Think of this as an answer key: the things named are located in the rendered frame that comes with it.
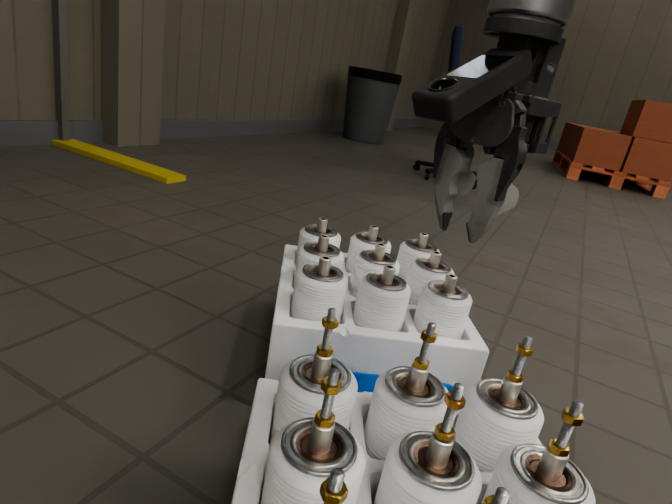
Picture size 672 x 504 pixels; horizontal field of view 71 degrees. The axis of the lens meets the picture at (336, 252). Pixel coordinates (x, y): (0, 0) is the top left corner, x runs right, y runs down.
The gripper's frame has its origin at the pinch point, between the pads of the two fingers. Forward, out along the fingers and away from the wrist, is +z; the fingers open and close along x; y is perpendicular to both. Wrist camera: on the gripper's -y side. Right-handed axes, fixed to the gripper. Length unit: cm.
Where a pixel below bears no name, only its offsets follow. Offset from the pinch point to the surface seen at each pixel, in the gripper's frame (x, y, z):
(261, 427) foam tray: 8.9, -15.0, 28.3
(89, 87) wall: 263, 23, 17
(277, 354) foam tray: 28.8, 0.4, 34.4
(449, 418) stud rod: -9.7, -6.8, 15.7
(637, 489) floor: -18, 48, 46
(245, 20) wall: 314, 138, -36
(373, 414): 1.6, -3.9, 25.0
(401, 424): -2.3, -3.4, 23.6
